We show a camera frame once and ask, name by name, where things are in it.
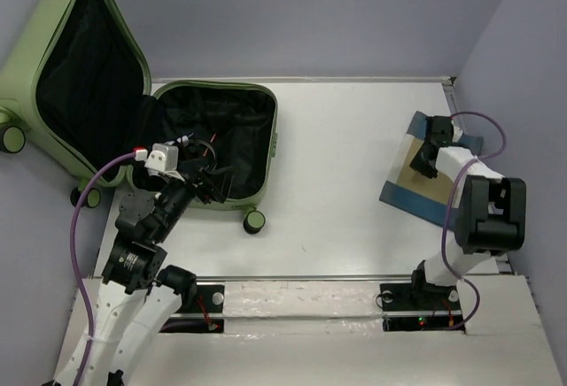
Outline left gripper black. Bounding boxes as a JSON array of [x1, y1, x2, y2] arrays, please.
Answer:
[[154, 156, 238, 241]]

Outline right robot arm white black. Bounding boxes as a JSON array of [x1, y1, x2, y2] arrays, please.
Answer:
[[408, 116, 527, 311]]

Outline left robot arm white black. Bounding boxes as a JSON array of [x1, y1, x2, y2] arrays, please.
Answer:
[[51, 159, 234, 385]]

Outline green open suitcase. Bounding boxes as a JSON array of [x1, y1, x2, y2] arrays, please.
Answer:
[[1, 0, 277, 234]]

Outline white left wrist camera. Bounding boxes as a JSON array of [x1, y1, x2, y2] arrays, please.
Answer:
[[144, 143, 179, 177]]

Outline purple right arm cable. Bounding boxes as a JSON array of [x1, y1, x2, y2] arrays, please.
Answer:
[[442, 111, 509, 329]]

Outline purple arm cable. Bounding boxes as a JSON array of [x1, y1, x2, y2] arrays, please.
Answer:
[[70, 150, 147, 386], [442, 111, 509, 329]]

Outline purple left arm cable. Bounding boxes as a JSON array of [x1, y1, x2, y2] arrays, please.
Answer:
[[70, 150, 147, 386]]

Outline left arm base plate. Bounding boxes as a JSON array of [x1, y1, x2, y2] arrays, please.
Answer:
[[160, 282, 225, 334]]

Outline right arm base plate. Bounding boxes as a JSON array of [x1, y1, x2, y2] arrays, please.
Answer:
[[375, 282, 464, 333]]

